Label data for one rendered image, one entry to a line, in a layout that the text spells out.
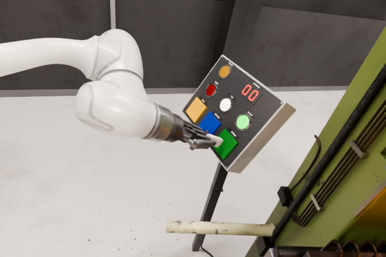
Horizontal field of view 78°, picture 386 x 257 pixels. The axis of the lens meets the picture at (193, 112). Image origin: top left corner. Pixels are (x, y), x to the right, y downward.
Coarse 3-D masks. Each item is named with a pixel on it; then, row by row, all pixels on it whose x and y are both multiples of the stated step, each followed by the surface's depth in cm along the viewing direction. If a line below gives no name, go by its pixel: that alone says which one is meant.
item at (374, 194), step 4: (384, 180) 53; (380, 184) 54; (384, 184) 53; (376, 188) 55; (380, 188) 54; (384, 188) 53; (372, 192) 56; (376, 192) 55; (380, 192) 54; (368, 196) 57; (372, 196) 56; (376, 196) 55; (364, 200) 58; (368, 200) 57; (372, 200) 56; (364, 204) 58; (368, 204) 57; (360, 208) 59; (364, 208) 58; (356, 212) 60; (360, 212) 59; (356, 216) 60
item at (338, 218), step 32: (384, 32) 58; (352, 96) 65; (384, 96) 56; (384, 128) 55; (320, 160) 76; (384, 160) 54; (320, 192) 74; (352, 192) 62; (384, 192) 54; (288, 224) 89; (320, 224) 73; (352, 224) 62; (384, 224) 63; (256, 256) 113
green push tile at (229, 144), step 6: (222, 132) 79; (228, 132) 78; (222, 138) 79; (228, 138) 77; (234, 138) 76; (222, 144) 78; (228, 144) 76; (234, 144) 75; (216, 150) 79; (222, 150) 77; (228, 150) 76; (222, 156) 77
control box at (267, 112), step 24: (216, 72) 90; (240, 72) 82; (192, 96) 96; (216, 96) 87; (240, 96) 79; (264, 96) 73; (192, 120) 92; (264, 120) 71; (240, 144) 74; (264, 144) 76; (240, 168) 78
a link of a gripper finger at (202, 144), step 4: (196, 140) 62; (200, 140) 64; (204, 140) 66; (208, 140) 68; (196, 144) 61; (200, 144) 64; (204, 144) 65; (208, 144) 67; (192, 148) 61; (196, 148) 64; (200, 148) 65; (204, 148) 67; (208, 148) 69
